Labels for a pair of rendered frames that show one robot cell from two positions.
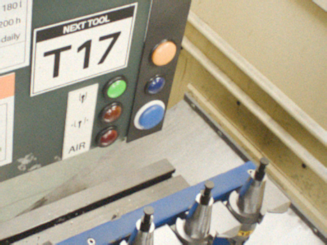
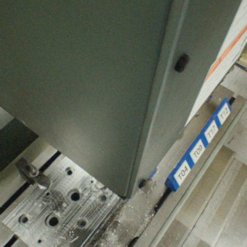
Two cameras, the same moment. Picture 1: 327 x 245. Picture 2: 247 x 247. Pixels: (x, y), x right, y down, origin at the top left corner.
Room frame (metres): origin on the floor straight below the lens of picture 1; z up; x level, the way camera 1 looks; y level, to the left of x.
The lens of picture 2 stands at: (0.18, 0.35, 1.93)
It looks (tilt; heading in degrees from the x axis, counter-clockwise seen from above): 57 degrees down; 339
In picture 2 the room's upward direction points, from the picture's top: 8 degrees clockwise
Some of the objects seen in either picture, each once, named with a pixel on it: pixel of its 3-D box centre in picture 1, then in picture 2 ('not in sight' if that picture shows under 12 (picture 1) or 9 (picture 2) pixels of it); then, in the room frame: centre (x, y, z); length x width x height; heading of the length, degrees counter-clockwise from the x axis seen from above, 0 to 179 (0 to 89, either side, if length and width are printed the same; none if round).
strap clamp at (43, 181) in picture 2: not in sight; (34, 176); (0.62, 0.46, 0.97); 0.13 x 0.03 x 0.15; 39
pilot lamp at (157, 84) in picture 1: (156, 85); not in sight; (0.54, -0.04, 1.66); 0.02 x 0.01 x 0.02; 129
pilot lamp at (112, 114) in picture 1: (112, 113); not in sight; (0.51, 0.00, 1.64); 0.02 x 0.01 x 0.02; 129
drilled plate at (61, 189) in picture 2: not in sight; (64, 210); (0.49, 0.38, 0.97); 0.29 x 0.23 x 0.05; 129
